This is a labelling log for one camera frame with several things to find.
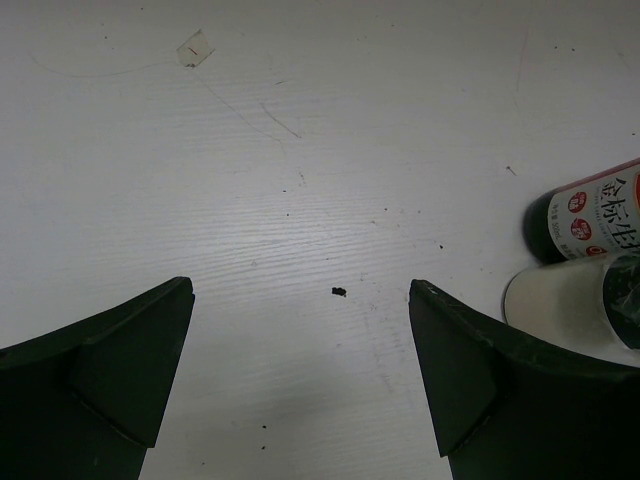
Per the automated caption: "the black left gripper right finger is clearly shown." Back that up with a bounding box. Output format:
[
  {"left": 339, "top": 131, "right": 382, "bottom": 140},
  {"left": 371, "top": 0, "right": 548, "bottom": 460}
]
[{"left": 409, "top": 280, "right": 639, "bottom": 479}]

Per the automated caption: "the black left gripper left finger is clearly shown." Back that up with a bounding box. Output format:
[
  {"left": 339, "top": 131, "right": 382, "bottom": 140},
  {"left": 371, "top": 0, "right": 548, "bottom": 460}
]
[{"left": 1, "top": 277, "right": 195, "bottom": 479}]

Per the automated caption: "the white powder jar black lid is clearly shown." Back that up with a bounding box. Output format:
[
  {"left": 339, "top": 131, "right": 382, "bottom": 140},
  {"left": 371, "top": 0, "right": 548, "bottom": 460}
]
[{"left": 502, "top": 254, "right": 639, "bottom": 367}]

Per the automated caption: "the tall soy sauce bottle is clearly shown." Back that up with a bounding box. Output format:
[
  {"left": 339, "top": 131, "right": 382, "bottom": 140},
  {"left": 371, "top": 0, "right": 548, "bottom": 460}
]
[{"left": 522, "top": 159, "right": 639, "bottom": 265}]

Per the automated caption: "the clear tape piece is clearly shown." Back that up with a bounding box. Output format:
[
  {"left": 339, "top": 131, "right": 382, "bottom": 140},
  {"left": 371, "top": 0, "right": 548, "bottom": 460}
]
[{"left": 176, "top": 30, "right": 214, "bottom": 69}]

